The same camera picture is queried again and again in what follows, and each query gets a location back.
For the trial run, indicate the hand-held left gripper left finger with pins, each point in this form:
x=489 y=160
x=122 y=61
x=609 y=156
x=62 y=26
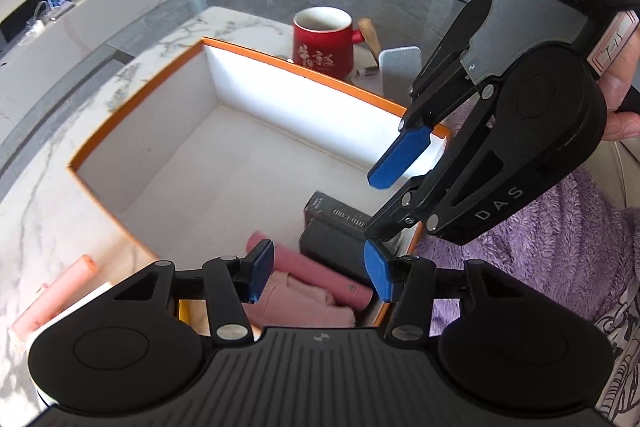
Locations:
x=260 y=272

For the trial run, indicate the dark pink roll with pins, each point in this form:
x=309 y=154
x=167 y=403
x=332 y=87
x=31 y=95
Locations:
x=310 y=272

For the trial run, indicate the light pink towel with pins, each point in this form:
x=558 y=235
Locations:
x=300 y=307

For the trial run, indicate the person's right hand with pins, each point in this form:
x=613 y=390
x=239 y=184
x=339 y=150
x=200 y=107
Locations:
x=622 y=72

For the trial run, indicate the orange cardboard box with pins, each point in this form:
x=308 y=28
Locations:
x=165 y=167

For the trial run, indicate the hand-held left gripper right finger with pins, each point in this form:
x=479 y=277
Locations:
x=380 y=272

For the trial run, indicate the dark patterned box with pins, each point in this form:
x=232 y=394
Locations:
x=330 y=207

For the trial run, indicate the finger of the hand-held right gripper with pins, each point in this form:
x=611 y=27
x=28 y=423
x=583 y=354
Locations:
x=400 y=157
x=425 y=192

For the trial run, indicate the beige sofa cushion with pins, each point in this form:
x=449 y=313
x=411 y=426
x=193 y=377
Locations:
x=620 y=172

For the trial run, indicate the salmon pink roll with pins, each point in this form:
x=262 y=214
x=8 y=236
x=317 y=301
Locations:
x=55 y=297

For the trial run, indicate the red mug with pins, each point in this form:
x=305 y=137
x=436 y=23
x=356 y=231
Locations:
x=322 y=52

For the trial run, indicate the black white patterned cloth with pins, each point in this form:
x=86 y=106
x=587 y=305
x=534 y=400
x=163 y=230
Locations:
x=617 y=337

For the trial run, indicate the dark grey case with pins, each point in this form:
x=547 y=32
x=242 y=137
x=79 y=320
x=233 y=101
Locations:
x=335 y=247

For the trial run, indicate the white marble low cabinet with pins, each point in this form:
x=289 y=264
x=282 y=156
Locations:
x=100 y=7

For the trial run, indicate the purple fluffy blanket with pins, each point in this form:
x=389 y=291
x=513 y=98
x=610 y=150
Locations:
x=550 y=247

